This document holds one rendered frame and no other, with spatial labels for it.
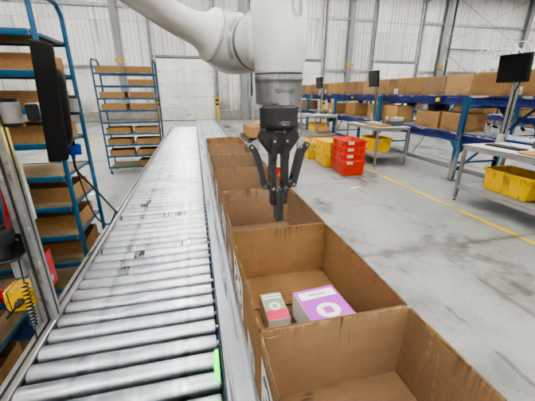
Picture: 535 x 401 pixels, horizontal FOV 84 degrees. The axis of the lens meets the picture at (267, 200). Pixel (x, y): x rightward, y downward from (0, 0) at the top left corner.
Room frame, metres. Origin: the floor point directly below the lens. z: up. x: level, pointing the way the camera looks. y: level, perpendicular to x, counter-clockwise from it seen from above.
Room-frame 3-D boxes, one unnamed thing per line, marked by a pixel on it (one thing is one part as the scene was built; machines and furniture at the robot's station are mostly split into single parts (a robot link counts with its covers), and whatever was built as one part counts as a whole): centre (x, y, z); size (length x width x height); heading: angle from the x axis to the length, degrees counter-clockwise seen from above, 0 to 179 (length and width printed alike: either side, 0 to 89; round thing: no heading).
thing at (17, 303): (0.73, 0.75, 0.84); 0.15 x 0.09 x 0.07; 13
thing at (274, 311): (0.61, -0.02, 0.91); 0.10 x 0.06 x 0.05; 13
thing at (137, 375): (0.58, 0.37, 0.72); 0.52 x 0.05 x 0.05; 103
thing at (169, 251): (1.21, 0.52, 0.72); 0.52 x 0.05 x 0.05; 103
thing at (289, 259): (0.62, -0.08, 0.96); 0.39 x 0.29 x 0.17; 13
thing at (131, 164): (5.67, 2.48, 0.98); 0.98 x 0.49 x 1.96; 104
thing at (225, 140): (2.52, 0.36, 0.96); 0.39 x 0.29 x 0.17; 14
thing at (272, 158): (0.61, -0.01, 1.29); 0.04 x 0.01 x 0.11; 13
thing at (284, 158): (0.61, -0.04, 1.29); 0.04 x 0.01 x 0.11; 13
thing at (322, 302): (0.57, -0.14, 0.92); 0.16 x 0.11 x 0.07; 18
